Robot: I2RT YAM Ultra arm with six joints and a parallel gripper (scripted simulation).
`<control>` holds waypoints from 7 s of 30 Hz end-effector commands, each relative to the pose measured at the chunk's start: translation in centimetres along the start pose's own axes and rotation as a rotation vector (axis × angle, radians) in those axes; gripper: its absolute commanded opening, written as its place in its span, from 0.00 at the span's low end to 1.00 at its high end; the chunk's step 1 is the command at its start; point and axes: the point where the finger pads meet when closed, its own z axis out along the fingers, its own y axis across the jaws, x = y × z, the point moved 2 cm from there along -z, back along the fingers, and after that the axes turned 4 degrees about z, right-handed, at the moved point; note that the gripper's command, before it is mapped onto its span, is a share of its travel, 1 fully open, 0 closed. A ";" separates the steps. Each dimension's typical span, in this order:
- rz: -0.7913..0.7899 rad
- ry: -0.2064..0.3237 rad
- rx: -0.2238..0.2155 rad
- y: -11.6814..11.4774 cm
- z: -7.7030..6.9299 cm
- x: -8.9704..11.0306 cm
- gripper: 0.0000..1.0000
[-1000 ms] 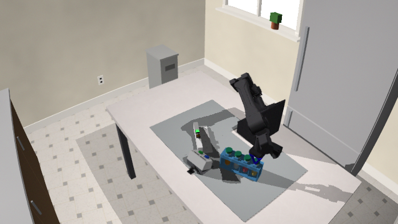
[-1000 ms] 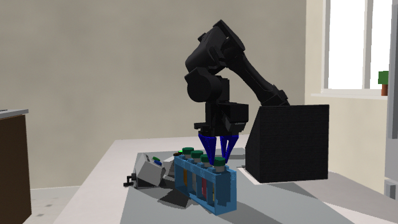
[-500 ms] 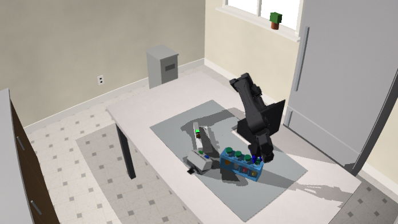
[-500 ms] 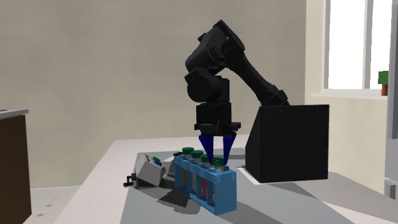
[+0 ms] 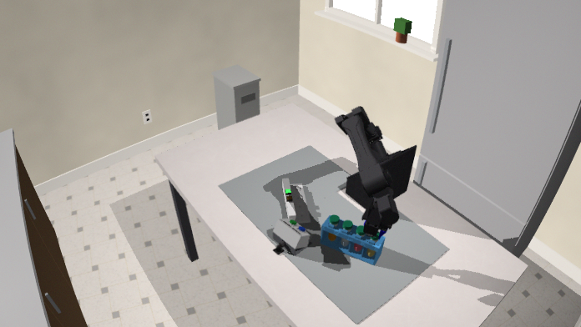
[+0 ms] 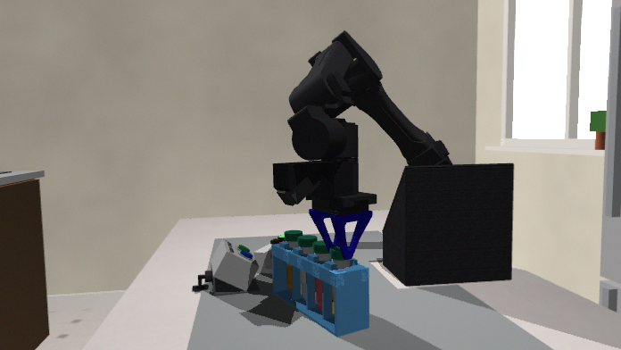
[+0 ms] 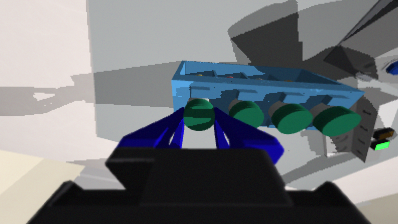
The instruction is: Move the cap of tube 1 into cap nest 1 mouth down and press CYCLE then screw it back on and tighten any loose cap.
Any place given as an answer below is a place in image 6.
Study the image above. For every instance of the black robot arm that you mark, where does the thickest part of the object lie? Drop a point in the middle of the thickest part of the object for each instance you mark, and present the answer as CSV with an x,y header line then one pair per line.
x,y
336,82

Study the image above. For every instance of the blue tube rack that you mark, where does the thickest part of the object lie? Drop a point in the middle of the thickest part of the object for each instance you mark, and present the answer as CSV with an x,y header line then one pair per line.
x,y
351,289

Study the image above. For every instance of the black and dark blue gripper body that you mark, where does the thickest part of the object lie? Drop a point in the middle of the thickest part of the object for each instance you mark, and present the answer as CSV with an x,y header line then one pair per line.
x,y
351,204

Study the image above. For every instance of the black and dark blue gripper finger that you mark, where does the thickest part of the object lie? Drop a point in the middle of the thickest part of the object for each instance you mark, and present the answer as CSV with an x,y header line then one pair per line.
x,y
339,222
318,218

